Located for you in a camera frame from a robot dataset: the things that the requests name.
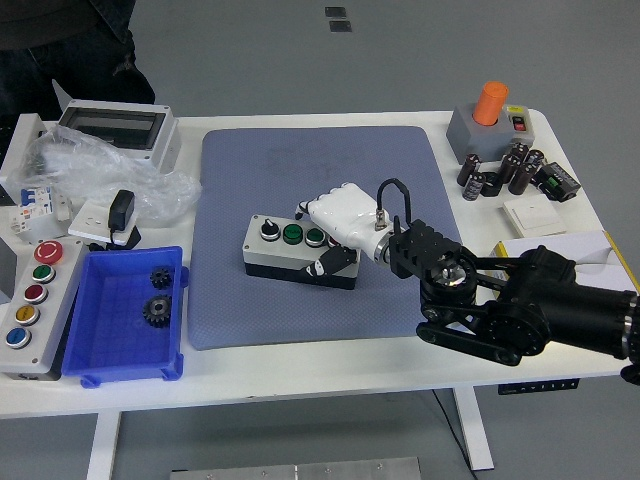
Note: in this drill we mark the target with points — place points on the dark floor socket cover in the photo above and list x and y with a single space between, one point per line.
340 26
335 11

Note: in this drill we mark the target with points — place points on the grey windowed distribution box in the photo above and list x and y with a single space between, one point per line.
165 145

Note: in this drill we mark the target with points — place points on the small white electrical module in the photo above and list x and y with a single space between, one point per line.
62 207

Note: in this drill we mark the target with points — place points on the blue-grey fabric mat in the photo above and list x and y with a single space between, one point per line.
250 310

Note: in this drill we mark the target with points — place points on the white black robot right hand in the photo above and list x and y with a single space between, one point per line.
345 215

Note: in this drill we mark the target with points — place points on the white yellow-edged flat box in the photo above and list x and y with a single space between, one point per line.
575 241

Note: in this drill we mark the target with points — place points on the dark cylindrical capacitor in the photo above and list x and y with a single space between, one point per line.
521 179
520 151
510 167
535 159
474 187
470 169

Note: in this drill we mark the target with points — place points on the white wall socket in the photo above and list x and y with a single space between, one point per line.
87 221

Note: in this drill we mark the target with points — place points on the person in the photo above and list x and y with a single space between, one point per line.
75 50

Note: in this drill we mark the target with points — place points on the grey five-button control box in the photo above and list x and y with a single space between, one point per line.
50 320

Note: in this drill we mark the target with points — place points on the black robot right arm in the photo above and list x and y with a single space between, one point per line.
550 295

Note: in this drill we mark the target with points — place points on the blue plastic bin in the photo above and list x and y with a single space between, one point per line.
110 330

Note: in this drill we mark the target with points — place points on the grey rocker switch box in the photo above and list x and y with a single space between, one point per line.
520 125

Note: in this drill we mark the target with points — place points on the grey base block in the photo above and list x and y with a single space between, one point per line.
475 142

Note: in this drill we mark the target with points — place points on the black table control panel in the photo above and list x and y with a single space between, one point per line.
537 386

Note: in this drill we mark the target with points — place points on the orange cylinder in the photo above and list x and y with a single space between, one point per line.
490 102

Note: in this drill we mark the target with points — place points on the white circuit breaker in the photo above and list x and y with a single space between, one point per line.
30 210

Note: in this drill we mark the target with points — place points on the black power adapter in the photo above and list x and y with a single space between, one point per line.
121 210

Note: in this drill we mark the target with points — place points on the grey four-button control box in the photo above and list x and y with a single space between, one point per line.
280 255

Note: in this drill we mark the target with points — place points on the small black gear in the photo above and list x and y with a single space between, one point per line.
161 278

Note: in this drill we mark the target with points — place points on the grey metal plate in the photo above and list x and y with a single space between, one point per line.
295 470

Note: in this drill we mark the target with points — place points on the white open enclosure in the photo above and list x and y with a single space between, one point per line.
27 135

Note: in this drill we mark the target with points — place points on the black module green terminals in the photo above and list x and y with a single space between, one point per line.
557 181

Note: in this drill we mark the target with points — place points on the clear plastic bag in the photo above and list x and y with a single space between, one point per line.
100 170

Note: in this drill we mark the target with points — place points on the white wall switch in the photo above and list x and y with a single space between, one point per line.
532 215

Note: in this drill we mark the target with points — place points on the large black gear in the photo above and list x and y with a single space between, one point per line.
157 311

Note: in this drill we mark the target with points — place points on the white table leg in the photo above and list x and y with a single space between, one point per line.
104 445
475 430

